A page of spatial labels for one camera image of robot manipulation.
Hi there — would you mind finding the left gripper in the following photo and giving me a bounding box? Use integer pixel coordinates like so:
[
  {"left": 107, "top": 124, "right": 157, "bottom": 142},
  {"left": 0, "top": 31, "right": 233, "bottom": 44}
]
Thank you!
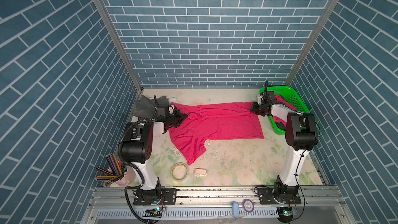
[{"left": 165, "top": 109, "right": 187, "bottom": 128}]

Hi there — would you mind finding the right circuit board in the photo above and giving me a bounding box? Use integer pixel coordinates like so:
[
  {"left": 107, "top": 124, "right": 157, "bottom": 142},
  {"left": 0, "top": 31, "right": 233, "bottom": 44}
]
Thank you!
[{"left": 277, "top": 207, "right": 296, "bottom": 224}]

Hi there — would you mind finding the tape roll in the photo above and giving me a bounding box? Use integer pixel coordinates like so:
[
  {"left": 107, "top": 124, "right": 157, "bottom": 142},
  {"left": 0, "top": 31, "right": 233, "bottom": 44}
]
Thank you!
[{"left": 171, "top": 163, "right": 189, "bottom": 181}]

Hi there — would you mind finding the aluminium rail frame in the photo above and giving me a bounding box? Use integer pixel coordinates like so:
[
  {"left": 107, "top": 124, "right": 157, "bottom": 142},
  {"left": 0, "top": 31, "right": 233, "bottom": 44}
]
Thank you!
[{"left": 80, "top": 185, "right": 355, "bottom": 224}]

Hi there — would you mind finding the cup of coloured pencils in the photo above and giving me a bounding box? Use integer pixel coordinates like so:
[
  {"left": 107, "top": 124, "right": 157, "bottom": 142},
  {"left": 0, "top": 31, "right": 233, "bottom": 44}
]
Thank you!
[{"left": 95, "top": 154, "right": 136, "bottom": 187}]

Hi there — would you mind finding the purple tape ring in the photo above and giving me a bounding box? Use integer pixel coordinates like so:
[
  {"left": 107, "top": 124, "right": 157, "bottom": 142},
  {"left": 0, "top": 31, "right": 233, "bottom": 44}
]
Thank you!
[{"left": 241, "top": 198, "right": 256, "bottom": 214}]

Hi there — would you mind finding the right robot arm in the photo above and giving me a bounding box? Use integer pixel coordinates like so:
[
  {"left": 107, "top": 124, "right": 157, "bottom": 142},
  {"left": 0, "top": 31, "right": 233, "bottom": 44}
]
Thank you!
[{"left": 250, "top": 90, "right": 319, "bottom": 202}]

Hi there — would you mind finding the folded grey t shirt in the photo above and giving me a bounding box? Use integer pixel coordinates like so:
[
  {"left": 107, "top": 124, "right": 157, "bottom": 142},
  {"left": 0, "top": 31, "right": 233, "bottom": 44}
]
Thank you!
[{"left": 133, "top": 96, "right": 169, "bottom": 119}]

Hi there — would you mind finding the circuit board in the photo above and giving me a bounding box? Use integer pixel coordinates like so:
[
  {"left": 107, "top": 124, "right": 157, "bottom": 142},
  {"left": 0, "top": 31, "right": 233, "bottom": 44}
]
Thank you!
[
  {"left": 277, "top": 207, "right": 296, "bottom": 224},
  {"left": 143, "top": 207, "right": 163, "bottom": 218}
]

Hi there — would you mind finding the blue white small bottle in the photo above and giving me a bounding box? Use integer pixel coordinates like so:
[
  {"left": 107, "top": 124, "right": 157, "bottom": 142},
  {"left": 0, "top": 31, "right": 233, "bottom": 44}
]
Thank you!
[{"left": 232, "top": 201, "right": 239, "bottom": 219}]

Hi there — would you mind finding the pink eraser block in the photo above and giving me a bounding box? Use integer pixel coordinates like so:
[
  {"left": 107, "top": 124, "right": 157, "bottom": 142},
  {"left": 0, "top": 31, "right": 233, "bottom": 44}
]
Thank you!
[{"left": 194, "top": 168, "right": 207, "bottom": 177}]

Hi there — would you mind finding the magenta t shirt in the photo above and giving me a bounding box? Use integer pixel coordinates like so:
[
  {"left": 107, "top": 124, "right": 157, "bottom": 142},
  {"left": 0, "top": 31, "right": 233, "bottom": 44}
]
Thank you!
[
  {"left": 271, "top": 95, "right": 296, "bottom": 130},
  {"left": 169, "top": 102, "right": 264, "bottom": 165}
]

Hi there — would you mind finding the left circuit board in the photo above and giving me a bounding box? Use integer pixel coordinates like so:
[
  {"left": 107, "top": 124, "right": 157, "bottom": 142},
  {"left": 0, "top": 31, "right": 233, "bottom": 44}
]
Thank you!
[{"left": 143, "top": 207, "right": 163, "bottom": 218}]

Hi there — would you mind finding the green plastic basket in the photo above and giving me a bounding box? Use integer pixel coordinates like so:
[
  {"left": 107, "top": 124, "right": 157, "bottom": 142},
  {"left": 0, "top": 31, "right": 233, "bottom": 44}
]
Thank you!
[{"left": 258, "top": 86, "right": 309, "bottom": 135}]

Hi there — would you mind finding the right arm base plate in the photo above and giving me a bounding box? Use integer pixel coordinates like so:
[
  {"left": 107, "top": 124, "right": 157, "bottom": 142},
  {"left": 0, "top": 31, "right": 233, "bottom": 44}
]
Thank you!
[{"left": 254, "top": 187, "right": 302, "bottom": 205}]

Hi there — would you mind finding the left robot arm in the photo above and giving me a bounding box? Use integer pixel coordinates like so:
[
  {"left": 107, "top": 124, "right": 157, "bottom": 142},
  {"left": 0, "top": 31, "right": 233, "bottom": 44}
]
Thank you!
[{"left": 118, "top": 106, "right": 188, "bottom": 198}]

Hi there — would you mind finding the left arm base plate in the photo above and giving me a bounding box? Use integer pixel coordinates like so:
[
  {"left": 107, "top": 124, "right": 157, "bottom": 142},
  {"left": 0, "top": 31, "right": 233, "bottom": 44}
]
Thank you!
[{"left": 133, "top": 188, "right": 177, "bottom": 206}]

